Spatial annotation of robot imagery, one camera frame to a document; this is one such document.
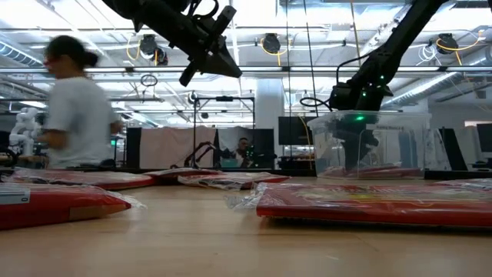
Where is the black aluminium table frame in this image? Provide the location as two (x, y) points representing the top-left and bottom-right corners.
(0, 165), (492, 182)

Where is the black partition panel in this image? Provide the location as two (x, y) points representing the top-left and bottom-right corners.
(125, 127), (142, 169)
(251, 128), (276, 169)
(439, 127), (469, 172)

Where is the black hanging cable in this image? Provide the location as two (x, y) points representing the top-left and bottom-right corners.
(301, 0), (320, 115)

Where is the long ceiling light bar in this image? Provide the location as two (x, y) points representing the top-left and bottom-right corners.
(0, 65), (492, 75)

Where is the grey fabric panel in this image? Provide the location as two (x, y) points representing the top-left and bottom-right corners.
(217, 126), (254, 162)

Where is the clear plastic bin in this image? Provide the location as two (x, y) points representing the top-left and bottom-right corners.
(306, 110), (432, 181)

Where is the white square column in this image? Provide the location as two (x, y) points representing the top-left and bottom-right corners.
(255, 78), (286, 132)

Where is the silver ventilation duct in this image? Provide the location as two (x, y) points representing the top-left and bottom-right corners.
(0, 40), (49, 80)
(378, 49), (492, 108)

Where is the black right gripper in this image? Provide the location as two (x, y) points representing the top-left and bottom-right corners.
(333, 112), (381, 170)

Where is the black monitor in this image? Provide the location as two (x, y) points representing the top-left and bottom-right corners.
(476, 122), (492, 153)
(278, 115), (314, 146)

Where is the beige fabric curtain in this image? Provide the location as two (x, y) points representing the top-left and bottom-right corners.
(138, 125), (218, 169)

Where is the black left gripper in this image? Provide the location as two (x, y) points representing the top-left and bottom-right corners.
(168, 5), (243, 88)

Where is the black stand frame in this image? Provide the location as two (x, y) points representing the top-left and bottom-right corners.
(191, 95), (256, 170)

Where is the white humanoid robot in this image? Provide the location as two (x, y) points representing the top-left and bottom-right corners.
(8, 106), (42, 158)

